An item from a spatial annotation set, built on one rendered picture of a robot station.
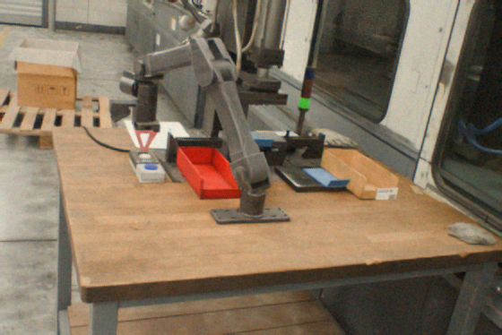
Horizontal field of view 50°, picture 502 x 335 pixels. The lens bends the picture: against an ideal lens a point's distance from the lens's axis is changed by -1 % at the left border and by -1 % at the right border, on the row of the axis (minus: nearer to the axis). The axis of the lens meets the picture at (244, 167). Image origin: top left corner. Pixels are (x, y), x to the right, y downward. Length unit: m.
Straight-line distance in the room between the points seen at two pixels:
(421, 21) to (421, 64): 0.16
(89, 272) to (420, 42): 1.44
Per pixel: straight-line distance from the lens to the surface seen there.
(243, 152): 1.32
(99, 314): 1.14
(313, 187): 1.61
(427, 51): 2.05
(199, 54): 1.37
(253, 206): 1.34
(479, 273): 1.62
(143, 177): 1.52
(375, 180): 1.77
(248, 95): 1.66
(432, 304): 1.97
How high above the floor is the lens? 1.49
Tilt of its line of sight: 20 degrees down
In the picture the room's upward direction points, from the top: 8 degrees clockwise
